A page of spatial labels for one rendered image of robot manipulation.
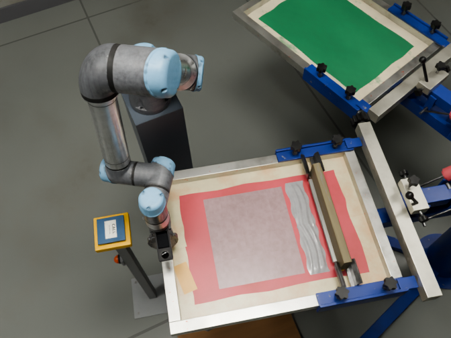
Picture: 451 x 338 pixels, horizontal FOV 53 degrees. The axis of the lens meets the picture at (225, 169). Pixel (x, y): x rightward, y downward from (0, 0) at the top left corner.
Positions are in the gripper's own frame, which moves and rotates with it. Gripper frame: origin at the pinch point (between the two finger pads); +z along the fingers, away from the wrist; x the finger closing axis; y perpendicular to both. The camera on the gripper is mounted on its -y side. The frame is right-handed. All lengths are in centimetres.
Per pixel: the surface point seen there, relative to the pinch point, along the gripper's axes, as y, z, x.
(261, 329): -17, 98, -37
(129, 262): 10.3, 36.8, 18.1
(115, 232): 10.6, 3.6, 17.2
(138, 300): 11, 100, 25
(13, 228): 68, 102, 94
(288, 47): 83, -1, -66
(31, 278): 35, 102, 83
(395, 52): 74, 2, -113
